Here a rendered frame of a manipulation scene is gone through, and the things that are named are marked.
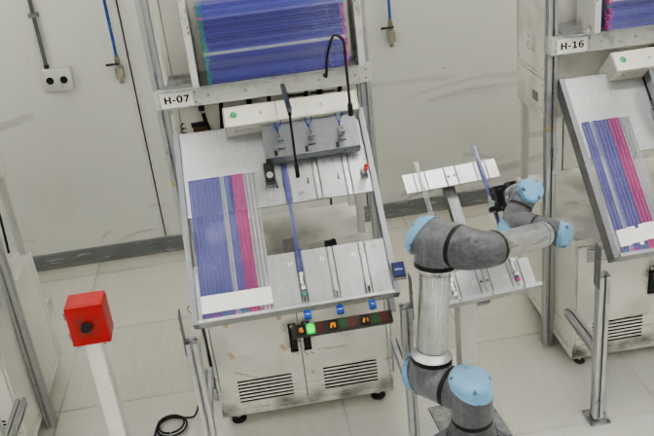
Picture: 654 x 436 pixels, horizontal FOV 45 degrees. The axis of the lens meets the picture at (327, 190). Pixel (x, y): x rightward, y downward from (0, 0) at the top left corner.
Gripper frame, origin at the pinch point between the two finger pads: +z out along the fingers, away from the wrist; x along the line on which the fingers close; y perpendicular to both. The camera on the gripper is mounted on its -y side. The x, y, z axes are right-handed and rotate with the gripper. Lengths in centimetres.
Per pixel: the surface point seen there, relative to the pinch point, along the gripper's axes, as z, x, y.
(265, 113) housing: 18, 69, 51
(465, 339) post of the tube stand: 27, 12, -42
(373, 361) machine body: 58, 42, -46
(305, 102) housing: 17, 54, 53
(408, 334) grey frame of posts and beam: 17, 35, -35
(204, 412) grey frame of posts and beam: 32, 109, -48
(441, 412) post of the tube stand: 57, 19, -71
